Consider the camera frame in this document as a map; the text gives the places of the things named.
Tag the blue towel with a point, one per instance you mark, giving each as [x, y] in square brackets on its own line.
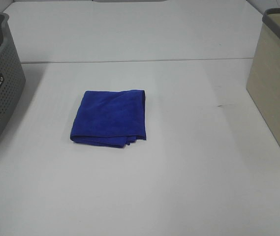
[110, 118]

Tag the beige plastic basket grey rim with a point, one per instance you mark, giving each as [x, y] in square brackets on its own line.
[263, 84]

